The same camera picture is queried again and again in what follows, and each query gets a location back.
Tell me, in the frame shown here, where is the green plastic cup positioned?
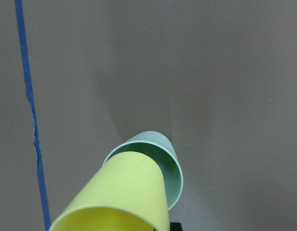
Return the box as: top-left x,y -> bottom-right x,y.
103,130 -> 184,210

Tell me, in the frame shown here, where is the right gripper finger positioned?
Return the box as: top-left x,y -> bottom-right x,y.
170,222 -> 182,231

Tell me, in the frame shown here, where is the yellow plastic cup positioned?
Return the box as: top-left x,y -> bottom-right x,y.
50,152 -> 170,231

